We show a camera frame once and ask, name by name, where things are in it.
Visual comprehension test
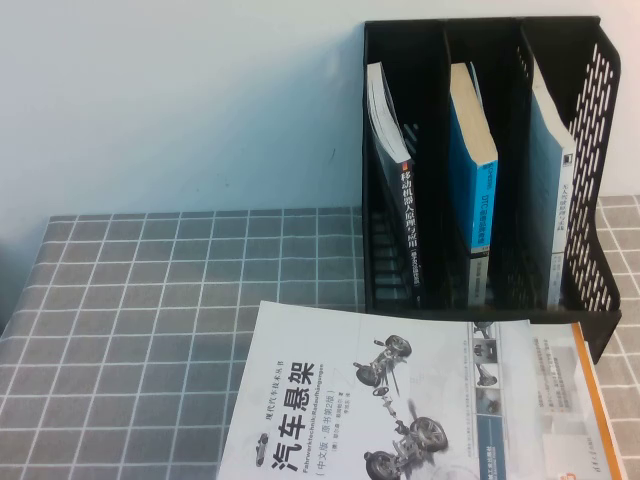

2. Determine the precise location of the white car suspension book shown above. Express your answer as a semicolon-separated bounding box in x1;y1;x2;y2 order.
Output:
215;300;540;480

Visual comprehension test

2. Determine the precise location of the black spine robotics book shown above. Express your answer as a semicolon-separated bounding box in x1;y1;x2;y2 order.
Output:
366;61;424;307

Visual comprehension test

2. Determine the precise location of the bright blue book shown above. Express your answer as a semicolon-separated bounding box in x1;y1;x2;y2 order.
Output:
447;62;500;307

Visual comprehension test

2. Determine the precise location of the black perforated book stand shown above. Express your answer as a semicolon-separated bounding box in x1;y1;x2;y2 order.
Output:
363;16;623;364

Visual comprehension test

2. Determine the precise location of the grey-blue book white spine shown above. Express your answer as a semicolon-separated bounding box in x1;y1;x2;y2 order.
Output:
527;53;578;307

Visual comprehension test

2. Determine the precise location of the white orange-edged ROS2 book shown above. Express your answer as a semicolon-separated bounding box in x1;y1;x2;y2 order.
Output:
528;321;629;480

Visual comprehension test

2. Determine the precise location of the grey checked tablecloth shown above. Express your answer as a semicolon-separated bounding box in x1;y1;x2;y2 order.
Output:
0;193;640;480

